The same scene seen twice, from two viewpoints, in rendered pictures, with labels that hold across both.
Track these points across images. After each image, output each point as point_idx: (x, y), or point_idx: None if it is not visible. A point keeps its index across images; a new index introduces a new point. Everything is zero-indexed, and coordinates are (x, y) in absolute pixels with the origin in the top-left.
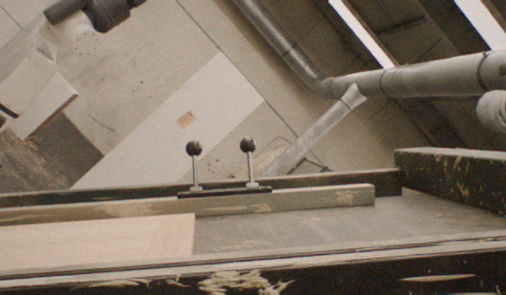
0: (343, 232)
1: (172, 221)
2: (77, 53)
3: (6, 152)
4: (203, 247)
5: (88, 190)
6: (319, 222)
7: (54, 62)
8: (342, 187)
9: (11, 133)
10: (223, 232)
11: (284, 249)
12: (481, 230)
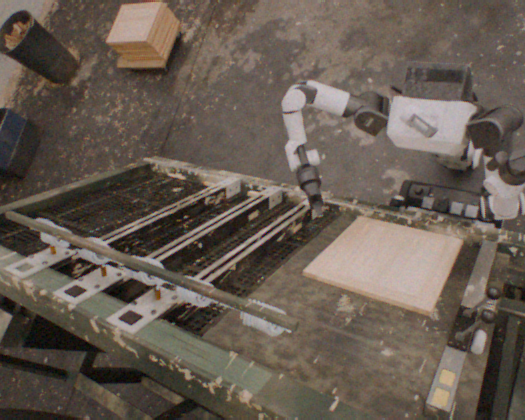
0: (333, 336)
1: (406, 296)
2: (490, 192)
3: None
4: (354, 295)
5: None
6: (375, 348)
7: (511, 193)
8: (435, 383)
9: None
10: (384, 311)
11: (245, 254)
12: (277, 370)
